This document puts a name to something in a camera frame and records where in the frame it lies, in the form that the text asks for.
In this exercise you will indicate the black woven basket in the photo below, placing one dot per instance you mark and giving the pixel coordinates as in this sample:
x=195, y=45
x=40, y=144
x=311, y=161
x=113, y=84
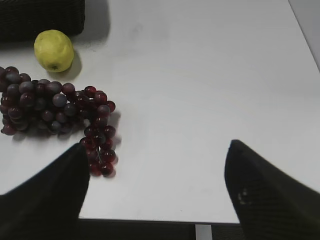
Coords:
x=23, y=20

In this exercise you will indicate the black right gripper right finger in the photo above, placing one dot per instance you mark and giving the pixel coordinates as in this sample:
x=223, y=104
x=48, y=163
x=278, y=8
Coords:
x=269, y=204

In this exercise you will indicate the yellow lemon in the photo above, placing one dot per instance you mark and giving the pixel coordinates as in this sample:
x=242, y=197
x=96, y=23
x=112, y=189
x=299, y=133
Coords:
x=54, y=51

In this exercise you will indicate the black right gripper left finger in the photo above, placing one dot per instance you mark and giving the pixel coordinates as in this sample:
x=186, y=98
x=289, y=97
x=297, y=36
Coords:
x=47, y=206

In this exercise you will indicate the white table leg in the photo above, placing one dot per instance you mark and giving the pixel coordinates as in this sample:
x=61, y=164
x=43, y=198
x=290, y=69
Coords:
x=203, y=232

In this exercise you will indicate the red purple grape bunch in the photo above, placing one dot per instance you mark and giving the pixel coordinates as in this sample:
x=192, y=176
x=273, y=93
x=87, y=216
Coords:
x=58, y=109

